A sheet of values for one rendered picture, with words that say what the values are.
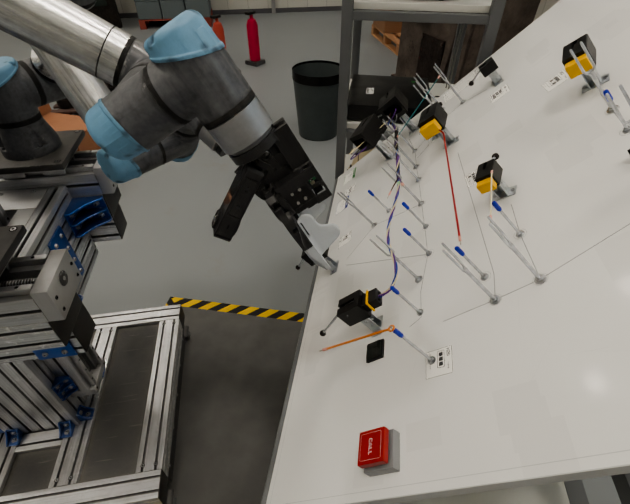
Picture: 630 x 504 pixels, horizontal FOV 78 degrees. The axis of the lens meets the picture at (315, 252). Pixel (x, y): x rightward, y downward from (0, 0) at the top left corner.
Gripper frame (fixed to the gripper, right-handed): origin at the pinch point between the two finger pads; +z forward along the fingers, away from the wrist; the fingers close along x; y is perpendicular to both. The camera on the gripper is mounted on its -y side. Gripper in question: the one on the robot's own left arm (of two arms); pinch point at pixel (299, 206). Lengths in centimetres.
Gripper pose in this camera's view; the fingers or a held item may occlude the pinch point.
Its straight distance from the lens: 85.4
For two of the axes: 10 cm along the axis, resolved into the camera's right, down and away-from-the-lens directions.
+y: 0.0, 1.5, -9.9
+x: 6.9, -7.2, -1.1
